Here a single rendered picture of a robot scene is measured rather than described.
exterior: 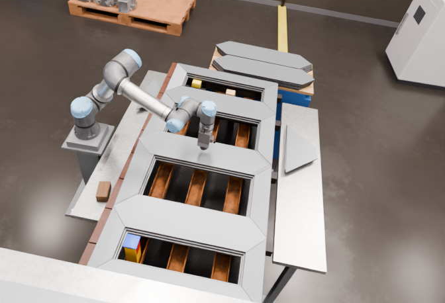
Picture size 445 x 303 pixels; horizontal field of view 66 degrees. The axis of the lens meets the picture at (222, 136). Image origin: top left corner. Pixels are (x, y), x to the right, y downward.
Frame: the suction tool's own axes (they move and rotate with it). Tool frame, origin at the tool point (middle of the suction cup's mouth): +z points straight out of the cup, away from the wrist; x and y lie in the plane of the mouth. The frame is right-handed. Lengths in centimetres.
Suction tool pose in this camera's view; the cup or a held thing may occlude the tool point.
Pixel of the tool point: (203, 147)
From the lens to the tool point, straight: 189.0
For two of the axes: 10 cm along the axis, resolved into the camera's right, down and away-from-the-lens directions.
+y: 2.0, -6.9, 6.9
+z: -1.3, 6.8, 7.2
